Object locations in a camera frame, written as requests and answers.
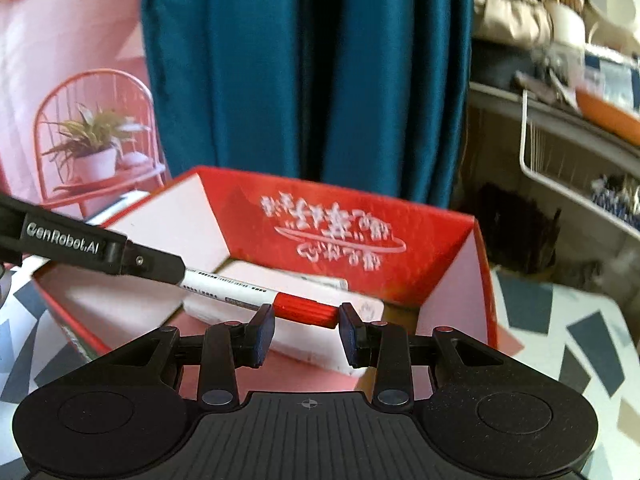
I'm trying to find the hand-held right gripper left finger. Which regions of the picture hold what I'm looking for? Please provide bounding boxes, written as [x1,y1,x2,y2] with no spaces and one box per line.
[127,304,277,407]

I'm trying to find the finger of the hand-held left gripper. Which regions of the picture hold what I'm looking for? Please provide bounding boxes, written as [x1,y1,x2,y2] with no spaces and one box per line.
[122,240,187,287]

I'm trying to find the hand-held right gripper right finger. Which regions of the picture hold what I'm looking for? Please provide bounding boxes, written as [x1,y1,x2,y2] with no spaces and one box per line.
[339,302,503,407]

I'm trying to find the white marker with red cap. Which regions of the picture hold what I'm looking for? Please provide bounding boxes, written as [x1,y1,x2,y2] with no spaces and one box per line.
[177,267,342,330]

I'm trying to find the red cardboard box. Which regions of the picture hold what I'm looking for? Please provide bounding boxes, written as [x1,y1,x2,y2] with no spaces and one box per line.
[31,166,501,392]

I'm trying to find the white flat box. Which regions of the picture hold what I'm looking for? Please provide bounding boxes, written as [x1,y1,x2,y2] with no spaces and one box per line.
[182,285,386,377]

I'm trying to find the geometric patterned tablecloth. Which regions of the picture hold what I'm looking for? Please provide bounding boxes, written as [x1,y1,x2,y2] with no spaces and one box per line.
[0,255,640,480]

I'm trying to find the dark bag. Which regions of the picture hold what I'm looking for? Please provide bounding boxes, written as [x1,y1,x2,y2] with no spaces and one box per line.
[472,182,564,277]

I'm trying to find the blue curtain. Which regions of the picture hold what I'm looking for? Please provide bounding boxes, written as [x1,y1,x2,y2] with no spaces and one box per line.
[140,0,476,208]

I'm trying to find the black dressing table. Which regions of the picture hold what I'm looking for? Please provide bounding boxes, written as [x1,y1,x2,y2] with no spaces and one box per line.
[467,80,640,242]

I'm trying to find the pile of foil packets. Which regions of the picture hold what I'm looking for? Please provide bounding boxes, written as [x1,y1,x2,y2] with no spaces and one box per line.
[590,175,640,217]

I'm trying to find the orange bowl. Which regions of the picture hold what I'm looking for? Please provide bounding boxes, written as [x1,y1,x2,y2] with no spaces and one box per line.
[575,87,640,142]

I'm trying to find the cream cosmetic bag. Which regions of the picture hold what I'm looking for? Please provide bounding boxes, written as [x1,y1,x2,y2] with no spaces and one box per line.
[472,0,552,44]

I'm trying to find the blue and white box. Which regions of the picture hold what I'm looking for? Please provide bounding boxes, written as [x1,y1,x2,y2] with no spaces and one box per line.
[585,55,640,107]

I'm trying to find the white brush holder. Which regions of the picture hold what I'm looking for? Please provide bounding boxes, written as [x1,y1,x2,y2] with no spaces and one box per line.
[547,2,587,47]

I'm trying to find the pink room wall poster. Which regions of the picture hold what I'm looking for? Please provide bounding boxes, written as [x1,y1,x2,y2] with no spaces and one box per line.
[0,0,172,222]

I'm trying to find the white wire basket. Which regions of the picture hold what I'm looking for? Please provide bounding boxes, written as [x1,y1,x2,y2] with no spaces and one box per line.
[519,89,640,237]

